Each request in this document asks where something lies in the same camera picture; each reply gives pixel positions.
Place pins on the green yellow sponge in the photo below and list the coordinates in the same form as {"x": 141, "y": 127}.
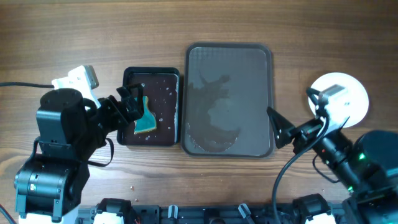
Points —
{"x": 148, "y": 121}

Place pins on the black water basin tray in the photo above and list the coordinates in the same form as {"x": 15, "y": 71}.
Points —
{"x": 161, "y": 85}

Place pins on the white plate top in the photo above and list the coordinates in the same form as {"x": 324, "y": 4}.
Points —
{"x": 359, "y": 100}

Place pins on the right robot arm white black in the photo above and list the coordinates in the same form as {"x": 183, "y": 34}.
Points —
{"x": 367, "y": 167}

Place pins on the large brown serving tray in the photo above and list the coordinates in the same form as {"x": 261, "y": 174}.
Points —
{"x": 227, "y": 90}

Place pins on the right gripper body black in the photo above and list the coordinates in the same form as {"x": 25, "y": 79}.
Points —
{"x": 306, "y": 134}

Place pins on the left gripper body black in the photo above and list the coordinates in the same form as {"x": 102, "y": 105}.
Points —
{"x": 112, "y": 116}

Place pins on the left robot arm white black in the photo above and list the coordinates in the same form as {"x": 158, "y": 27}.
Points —
{"x": 49, "y": 185}

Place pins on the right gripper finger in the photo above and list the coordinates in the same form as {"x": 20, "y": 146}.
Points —
{"x": 282, "y": 128}
{"x": 313, "y": 95}

